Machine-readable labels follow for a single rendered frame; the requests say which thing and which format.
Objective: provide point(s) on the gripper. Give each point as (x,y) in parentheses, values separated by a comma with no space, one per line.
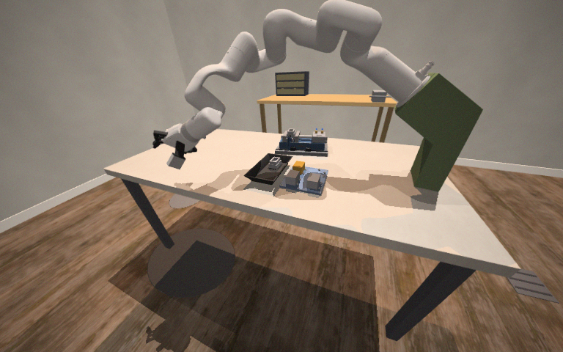
(176,135)

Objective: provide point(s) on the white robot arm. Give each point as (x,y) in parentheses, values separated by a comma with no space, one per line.
(362,25)

